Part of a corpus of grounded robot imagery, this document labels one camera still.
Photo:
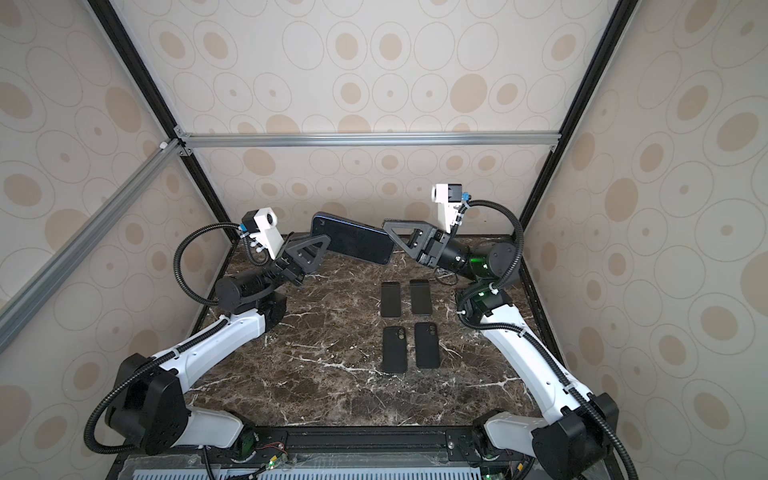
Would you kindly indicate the black phone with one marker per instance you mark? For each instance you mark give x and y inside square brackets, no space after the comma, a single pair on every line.
[390,301]
[353,239]

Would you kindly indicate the black phone case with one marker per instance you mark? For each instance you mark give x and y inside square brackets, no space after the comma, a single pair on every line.
[427,350]
[394,350]

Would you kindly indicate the horizontal aluminium rail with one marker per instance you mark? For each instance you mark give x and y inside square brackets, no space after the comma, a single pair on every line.
[377,139]

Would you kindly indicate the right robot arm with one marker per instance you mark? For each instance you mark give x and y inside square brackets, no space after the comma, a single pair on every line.
[576,428]

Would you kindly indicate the left aluminium rail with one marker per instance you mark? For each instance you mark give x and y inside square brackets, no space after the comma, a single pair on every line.
[21,309]

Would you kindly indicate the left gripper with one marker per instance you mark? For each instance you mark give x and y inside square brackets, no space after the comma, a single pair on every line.
[292,269]

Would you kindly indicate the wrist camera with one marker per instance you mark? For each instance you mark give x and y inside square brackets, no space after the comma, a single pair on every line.
[259,228]
[452,202]

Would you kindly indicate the left black corner post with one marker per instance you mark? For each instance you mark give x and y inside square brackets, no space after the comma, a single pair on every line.
[107,16]

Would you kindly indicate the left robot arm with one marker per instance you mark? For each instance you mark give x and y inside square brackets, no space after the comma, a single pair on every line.
[146,410]

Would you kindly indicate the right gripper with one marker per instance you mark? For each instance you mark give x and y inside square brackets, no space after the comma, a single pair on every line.
[429,246]

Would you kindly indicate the right black corner post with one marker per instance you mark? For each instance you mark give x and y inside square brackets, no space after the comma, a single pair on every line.
[605,49]

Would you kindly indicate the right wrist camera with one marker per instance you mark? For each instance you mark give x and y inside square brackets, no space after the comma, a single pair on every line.
[452,202]

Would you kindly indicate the blue phone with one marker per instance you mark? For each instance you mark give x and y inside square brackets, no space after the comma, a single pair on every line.
[420,297]

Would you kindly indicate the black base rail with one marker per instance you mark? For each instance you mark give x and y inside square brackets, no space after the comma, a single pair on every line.
[293,452]

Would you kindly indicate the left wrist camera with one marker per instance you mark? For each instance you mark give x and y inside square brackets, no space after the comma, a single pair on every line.
[259,228]

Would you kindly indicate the black corner post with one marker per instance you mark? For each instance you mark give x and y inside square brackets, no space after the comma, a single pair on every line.
[107,16]
[605,49]

